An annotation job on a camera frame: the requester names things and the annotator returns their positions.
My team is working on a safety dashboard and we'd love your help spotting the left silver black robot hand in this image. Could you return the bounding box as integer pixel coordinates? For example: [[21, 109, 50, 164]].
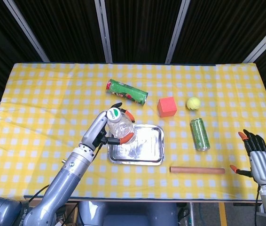
[[81, 102, 135, 151]]

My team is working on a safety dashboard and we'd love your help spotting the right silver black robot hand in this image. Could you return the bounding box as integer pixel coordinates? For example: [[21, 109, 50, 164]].
[[229, 129, 266, 185]]

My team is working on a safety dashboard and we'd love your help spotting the clear plastic bottle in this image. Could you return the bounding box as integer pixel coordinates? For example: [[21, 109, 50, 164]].
[[106, 107, 137, 144]]

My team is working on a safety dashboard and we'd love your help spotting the grey robot base column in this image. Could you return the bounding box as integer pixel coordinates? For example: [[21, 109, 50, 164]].
[[78, 200, 178, 226]]

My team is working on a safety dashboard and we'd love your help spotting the rectangular metal tray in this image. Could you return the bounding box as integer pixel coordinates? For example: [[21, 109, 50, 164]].
[[107, 124, 165, 166]]

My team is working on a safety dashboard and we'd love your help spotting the green chips canister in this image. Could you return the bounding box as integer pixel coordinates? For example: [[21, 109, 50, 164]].
[[105, 79, 149, 107]]

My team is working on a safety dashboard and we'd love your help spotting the yellow white checkered tablecloth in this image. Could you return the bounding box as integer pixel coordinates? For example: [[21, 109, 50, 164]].
[[0, 61, 266, 201]]

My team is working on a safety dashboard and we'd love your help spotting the brown wooden rolling pin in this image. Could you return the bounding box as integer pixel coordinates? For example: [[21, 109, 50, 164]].
[[169, 166, 226, 175]]

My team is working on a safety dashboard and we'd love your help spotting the green drink can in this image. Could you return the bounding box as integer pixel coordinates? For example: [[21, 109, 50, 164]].
[[189, 117, 211, 151]]

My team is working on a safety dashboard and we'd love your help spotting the orange red foam cube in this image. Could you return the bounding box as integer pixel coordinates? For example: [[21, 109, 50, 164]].
[[157, 96, 178, 118]]

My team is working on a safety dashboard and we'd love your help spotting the metal table leg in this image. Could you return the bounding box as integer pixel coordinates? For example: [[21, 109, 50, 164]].
[[188, 202, 195, 226]]

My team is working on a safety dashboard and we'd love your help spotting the yellow tennis ball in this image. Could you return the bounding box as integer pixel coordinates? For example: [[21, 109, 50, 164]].
[[186, 97, 201, 111]]

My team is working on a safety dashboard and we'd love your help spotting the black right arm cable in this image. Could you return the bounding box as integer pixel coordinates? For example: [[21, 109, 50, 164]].
[[254, 187, 262, 226]]

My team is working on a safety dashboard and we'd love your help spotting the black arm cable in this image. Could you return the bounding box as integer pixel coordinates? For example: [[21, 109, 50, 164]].
[[24, 184, 50, 205], [254, 187, 262, 226]]

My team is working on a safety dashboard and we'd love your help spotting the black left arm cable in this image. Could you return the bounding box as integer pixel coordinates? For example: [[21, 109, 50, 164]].
[[24, 184, 50, 205]]

